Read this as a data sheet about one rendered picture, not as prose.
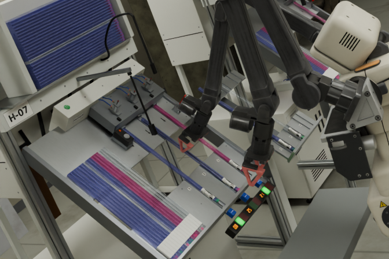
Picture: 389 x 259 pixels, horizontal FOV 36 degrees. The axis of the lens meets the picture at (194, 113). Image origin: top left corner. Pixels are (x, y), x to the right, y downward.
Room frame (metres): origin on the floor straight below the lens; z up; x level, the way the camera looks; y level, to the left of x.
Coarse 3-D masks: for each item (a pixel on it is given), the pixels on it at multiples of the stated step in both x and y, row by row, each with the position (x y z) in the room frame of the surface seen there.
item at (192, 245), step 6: (252, 180) 2.24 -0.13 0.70; (246, 186) 2.17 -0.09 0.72; (240, 192) 2.13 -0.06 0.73; (234, 198) 2.10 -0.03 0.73; (228, 204) 2.07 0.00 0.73; (222, 210) 2.03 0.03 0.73; (216, 216) 2.00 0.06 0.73; (210, 222) 1.98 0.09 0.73; (216, 222) 2.05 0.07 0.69; (204, 228) 1.95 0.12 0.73; (210, 228) 2.00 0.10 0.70; (204, 234) 1.95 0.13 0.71; (198, 240) 1.91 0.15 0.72; (192, 246) 1.87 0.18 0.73; (186, 252) 1.84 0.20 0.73; (180, 258) 1.82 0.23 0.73
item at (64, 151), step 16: (144, 112) 2.44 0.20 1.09; (160, 112) 2.46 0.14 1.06; (80, 128) 2.28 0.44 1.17; (96, 128) 2.29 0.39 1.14; (128, 128) 2.33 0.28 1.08; (144, 128) 2.35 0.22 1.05; (160, 128) 2.37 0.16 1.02; (176, 128) 2.39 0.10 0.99; (32, 144) 2.15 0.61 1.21; (48, 144) 2.17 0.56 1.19; (64, 144) 2.19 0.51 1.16; (80, 144) 2.20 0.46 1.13; (96, 144) 2.22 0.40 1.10; (112, 144) 2.24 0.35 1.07; (160, 144) 2.30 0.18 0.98; (48, 160) 2.10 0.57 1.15; (64, 160) 2.12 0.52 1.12; (80, 160) 2.13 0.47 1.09; (128, 160) 2.18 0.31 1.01; (64, 176) 2.05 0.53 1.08
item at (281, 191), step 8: (248, 136) 2.55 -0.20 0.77; (272, 160) 2.55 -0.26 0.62; (272, 168) 2.53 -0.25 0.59; (280, 184) 2.55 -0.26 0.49; (280, 192) 2.53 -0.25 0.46; (280, 200) 2.52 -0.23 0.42; (288, 208) 2.55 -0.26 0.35; (288, 216) 2.53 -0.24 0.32; (288, 224) 2.52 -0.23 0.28; (296, 224) 2.56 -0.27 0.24
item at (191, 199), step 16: (224, 144) 2.38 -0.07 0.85; (208, 160) 2.27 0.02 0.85; (224, 160) 2.29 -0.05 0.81; (240, 160) 2.31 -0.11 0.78; (192, 176) 2.18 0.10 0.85; (208, 176) 2.20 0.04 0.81; (224, 176) 2.21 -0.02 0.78; (240, 176) 2.23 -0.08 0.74; (176, 192) 2.09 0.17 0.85; (192, 192) 2.11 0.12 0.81; (224, 192) 2.14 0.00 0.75; (192, 208) 2.04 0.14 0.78; (208, 208) 2.06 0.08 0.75; (144, 240) 1.88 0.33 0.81
